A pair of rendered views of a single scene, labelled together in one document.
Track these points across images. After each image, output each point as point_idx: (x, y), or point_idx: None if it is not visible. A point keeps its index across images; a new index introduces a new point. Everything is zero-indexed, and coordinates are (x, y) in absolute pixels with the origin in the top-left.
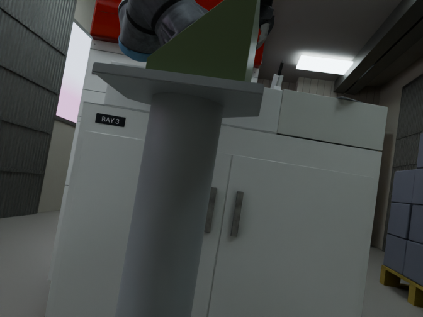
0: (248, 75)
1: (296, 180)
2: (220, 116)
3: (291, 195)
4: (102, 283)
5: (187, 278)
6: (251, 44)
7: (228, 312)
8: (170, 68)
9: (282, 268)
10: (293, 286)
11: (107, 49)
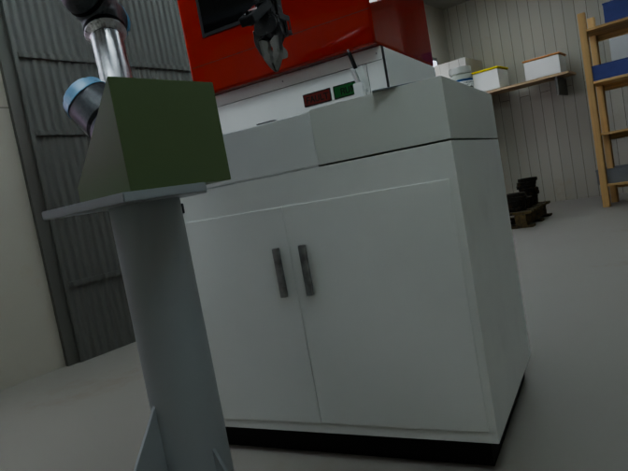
0: (174, 157)
1: (355, 214)
2: (162, 209)
3: (356, 233)
4: (219, 365)
5: (178, 364)
6: (138, 141)
7: (333, 377)
8: (91, 192)
9: (372, 320)
10: (391, 337)
11: (219, 104)
